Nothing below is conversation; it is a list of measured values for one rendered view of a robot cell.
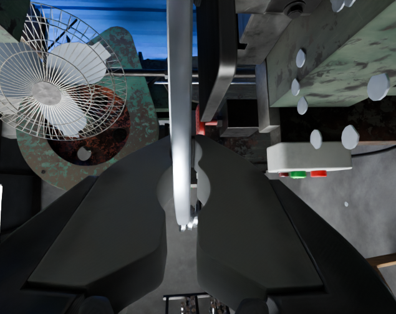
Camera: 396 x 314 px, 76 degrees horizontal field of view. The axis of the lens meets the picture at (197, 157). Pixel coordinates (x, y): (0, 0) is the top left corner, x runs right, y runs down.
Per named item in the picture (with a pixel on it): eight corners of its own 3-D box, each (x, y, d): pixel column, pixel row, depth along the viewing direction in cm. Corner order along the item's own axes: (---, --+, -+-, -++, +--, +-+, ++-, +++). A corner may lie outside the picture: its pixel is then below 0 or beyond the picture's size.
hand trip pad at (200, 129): (234, 133, 53) (198, 134, 53) (227, 139, 59) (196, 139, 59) (232, 101, 54) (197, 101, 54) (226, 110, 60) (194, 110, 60)
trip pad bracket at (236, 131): (317, 126, 51) (222, 128, 50) (295, 136, 61) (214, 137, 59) (315, 98, 52) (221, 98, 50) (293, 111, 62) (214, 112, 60)
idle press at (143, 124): (310, 189, 153) (5, 199, 138) (258, 184, 251) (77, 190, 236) (295, -46, 165) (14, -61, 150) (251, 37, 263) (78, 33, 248)
